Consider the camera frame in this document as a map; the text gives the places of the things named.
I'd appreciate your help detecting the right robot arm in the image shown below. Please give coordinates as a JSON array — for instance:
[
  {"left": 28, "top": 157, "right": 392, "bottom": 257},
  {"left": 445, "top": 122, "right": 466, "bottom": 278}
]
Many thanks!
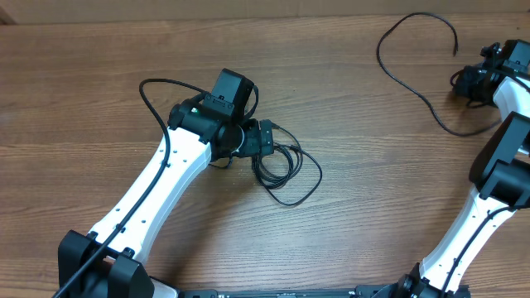
[{"left": 378, "top": 40, "right": 529, "bottom": 297}]

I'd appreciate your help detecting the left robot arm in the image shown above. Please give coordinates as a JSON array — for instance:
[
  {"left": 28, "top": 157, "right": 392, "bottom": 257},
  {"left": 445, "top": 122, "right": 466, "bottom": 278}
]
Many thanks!
[{"left": 55, "top": 69, "right": 272, "bottom": 298}]

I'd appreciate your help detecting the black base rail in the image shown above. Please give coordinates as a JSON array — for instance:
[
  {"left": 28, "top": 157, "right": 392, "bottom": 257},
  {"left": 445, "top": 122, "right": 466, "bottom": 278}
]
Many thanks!
[{"left": 177, "top": 283, "right": 471, "bottom": 298}]

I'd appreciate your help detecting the long black usb cable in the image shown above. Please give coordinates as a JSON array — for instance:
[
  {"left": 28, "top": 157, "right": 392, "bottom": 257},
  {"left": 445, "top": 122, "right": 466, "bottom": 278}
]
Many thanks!
[{"left": 375, "top": 12, "right": 504, "bottom": 138}]

